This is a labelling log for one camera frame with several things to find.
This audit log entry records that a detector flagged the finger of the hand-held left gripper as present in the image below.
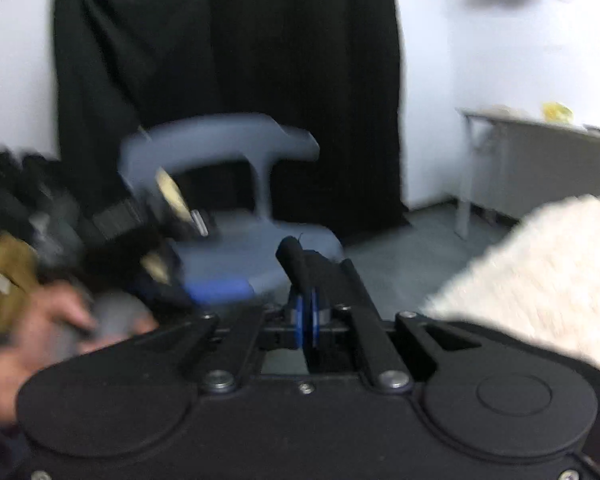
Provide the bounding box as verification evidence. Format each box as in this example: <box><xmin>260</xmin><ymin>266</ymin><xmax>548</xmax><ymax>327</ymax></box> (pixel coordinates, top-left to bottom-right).
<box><xmin>145</xmin><ymin>257</ymin><xmax>255</xmax><ymax>310</ymax></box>

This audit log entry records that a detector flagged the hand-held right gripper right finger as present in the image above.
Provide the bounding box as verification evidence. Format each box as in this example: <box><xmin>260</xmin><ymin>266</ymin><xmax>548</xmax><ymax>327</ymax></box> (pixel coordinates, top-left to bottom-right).
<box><xmin>309</xmin><ymin>259</ymin><xmax>486</xmax><ymax>392</ymax></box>

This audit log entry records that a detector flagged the person's left hand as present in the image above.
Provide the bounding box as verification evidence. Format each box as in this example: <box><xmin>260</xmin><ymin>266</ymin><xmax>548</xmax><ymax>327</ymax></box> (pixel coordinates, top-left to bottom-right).
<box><xmin>0</xmin><ymin>281</ymin><xmax>157</xmax><ymax>425</ymax></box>

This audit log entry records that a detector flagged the olive garment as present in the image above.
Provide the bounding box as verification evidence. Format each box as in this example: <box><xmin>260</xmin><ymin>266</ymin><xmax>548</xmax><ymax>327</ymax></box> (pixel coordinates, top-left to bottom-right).
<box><xmin>0</xmin><ymin>239</ymin><xmax>38</xmax><ymax>336</ymax></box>

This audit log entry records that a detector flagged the black curtain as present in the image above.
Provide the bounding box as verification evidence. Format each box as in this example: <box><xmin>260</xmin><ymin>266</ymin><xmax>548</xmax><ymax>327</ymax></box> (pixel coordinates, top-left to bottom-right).
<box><xmin>54</xmin><ymin>0</ymin><xmax>411</xmax><ymax>246</ymax></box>

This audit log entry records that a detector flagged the grey folding table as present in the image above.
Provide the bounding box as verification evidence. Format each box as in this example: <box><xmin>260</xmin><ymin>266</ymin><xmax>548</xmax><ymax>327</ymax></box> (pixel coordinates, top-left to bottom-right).
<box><xmin>455</xmin><ymin>105</ymin><xmax>600</xmax><ymax>241</ymax></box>

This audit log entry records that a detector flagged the cream fluffy blanket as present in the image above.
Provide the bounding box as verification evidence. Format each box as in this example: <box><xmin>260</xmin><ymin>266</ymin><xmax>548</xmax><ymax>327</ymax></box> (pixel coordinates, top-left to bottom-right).
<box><xmin>420</xmin><ymin>195</ymin><xmax>600</xmax><ymax>376</ymax></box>

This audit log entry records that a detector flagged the yellow box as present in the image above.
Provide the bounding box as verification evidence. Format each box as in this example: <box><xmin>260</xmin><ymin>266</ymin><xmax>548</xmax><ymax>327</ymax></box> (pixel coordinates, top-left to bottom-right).
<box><xmin>542</xmin><ymin>101</ymin><xmax>575</xmax><ymax>123</ymax></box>

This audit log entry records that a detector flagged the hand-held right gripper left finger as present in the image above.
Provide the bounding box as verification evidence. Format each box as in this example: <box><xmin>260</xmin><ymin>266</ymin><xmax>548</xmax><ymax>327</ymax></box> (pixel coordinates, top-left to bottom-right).
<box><xmin>130</xmin><ymin>294</ymin><xmax>311</xmax><ymax>393</ymax></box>

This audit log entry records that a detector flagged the pile of dark clothes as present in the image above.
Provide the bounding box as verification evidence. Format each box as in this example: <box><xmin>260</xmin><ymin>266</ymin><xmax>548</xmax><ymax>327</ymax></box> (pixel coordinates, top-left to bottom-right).
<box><xmin>0</xmin><ymin>152</ymin><xmax>91</xmax><ymax>281</ymax></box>

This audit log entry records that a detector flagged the blue-grey plastic chair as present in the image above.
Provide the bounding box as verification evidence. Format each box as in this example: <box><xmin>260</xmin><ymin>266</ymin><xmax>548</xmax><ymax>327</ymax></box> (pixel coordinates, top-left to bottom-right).
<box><xmin>119</xmin><ymin>114</ymin><xmax>345</xmax><ymax>306</ymax></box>

